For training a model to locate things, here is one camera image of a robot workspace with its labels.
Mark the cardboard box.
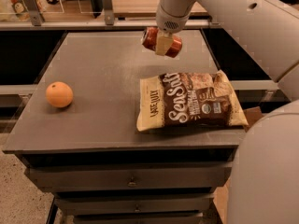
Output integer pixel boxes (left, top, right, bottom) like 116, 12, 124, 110
213, 106, 263, 224

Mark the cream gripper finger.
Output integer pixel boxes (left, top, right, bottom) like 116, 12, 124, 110
155, 31, 173, 56

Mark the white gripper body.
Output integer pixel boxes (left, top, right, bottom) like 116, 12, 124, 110
156, 7, 189, 34

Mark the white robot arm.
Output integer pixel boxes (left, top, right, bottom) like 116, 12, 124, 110
156, 0, 299, 224

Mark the metal rail with brackets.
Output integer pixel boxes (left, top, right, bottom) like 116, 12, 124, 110
0, 0, 219, 32

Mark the grey drawer cabinet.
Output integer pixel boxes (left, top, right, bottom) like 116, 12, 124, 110
4, 30, 244, 224

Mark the orange fruit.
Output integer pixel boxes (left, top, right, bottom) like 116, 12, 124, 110
46, 81, 74, 108

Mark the sea salt chips bag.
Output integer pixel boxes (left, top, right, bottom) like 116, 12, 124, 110
136, 71, 248, 132

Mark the red coke can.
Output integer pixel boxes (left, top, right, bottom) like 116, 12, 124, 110
141, 27, 182, 58

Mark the orange juice carton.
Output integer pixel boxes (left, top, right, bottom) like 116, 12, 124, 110
0, 0, 29, 21

